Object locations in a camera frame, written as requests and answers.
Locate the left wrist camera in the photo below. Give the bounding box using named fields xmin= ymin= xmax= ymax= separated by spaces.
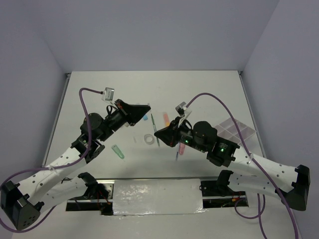
xmin=102 ymin=87 xmax=115 ymax=102

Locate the clear tape roll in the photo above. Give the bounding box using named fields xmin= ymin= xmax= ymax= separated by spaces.
xmin=144 ymin=134 xmax=155 ymax=145

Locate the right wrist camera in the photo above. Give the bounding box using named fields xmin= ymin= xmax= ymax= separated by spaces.
xmin=175 ymin=102 xmax=192 ymax=120

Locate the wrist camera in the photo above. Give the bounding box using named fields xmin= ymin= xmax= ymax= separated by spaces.
xmin=102 ymin=87 xmax=115 ymax=102
xmin=175 ymin=102 xmax=192 ymax=120

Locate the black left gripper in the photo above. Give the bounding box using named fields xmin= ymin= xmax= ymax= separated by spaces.
xmin=99 ymin=99 xmax=151 ymax=141

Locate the pink correction tape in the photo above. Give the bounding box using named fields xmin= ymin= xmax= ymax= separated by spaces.
xmin=178 ymin=143 xmax=185 ymax=155

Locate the orange highlighter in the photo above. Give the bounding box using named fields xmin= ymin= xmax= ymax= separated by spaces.
xmin=163 ymin=112 xmax=170 ymax=126

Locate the white divided organizer tray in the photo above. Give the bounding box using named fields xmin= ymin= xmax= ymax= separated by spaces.
xmin=214 ymin=118 xmax=256 ymax=146

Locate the silver foil sheet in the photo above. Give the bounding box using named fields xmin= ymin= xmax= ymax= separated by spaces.
xmin=113 ymin=179 xmax=204 ymax=216

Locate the green correction tape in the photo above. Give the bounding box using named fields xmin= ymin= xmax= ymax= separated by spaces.
xmin=112 ymin=145 xmax=125 ymax=159

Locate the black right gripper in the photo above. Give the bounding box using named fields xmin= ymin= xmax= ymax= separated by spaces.
xmin=154 ymin=116 xmax=207 ymax=152

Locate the blue pen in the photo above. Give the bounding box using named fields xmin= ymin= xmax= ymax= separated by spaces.
xmin=175 ymin=145 xmax=179 ymax=161

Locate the metal base rail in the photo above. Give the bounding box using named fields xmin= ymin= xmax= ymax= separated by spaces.
xmin=66 ymin=178 xmax=248 ymax=216

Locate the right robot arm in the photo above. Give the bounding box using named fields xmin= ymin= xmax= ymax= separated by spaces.
xmin=154 ymin=117 xmax=310 ymax=211

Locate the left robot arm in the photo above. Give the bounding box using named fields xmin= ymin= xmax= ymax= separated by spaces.
xmin=0 ymin=99 xmax=151 ymax=233

